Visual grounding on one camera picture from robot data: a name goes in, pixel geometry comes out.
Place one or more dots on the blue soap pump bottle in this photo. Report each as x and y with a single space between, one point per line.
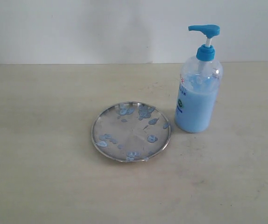
200 79

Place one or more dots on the round stainless steel plate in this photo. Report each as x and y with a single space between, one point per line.
131 132

